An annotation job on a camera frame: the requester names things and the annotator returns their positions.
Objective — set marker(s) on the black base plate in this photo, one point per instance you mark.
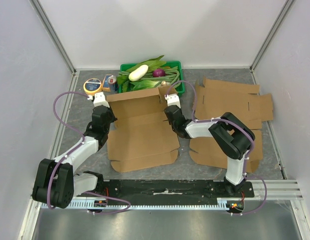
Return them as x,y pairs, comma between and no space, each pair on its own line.
196,190

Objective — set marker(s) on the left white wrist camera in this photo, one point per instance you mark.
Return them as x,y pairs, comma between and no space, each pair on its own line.
98,99

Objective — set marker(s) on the leafy green vegetable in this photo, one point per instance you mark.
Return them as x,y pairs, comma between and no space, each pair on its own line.
152,63

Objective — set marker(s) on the purple onion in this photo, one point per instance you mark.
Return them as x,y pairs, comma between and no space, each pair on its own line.
158,73

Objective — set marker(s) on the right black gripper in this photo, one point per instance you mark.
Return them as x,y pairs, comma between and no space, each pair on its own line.
173,115

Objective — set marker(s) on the green long beans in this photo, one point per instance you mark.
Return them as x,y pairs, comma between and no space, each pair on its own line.
171,77

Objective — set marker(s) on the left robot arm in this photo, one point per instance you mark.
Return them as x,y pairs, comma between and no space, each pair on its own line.
55,183

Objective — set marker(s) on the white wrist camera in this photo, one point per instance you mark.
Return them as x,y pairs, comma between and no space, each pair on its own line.
98,99
172,100

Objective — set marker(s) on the red and blue drink can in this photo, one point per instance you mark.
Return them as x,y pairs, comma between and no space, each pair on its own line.
113,84

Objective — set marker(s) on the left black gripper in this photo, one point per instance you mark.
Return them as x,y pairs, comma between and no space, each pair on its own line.
113,118

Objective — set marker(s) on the yellow tape roll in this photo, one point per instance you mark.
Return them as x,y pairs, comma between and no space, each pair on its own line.
92,86

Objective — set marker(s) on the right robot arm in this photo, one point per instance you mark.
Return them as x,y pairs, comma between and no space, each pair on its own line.
233,137

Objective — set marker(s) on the white eggplant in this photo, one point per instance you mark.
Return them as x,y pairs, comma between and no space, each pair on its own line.
138,73

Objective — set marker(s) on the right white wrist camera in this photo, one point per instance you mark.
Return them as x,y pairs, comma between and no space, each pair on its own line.
172,100

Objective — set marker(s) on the slotted cable duct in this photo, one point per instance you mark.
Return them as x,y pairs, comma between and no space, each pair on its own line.
97,204

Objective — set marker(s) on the green plastic tray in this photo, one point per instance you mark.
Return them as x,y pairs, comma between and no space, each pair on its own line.
176,65

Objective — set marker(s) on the bok choy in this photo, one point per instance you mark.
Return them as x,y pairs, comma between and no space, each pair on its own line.
144,84

